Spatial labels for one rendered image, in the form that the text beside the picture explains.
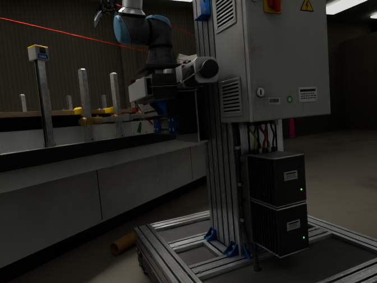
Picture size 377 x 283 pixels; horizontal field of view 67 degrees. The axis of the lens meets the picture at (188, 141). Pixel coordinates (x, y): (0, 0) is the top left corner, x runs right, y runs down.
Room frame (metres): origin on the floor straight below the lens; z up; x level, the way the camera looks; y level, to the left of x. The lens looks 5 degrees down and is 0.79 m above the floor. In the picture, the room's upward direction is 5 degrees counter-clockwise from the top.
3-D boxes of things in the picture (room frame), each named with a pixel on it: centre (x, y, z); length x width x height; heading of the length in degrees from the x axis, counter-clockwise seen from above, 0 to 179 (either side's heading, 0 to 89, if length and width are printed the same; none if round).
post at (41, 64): (1.52, 0.74, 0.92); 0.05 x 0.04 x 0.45; 148
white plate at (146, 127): (2.12, 0.32, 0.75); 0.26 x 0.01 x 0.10; 148
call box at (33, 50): (1.52, 0.73, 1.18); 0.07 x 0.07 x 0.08; 58
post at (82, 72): (1.74, 0.60, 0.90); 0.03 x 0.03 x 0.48; 58
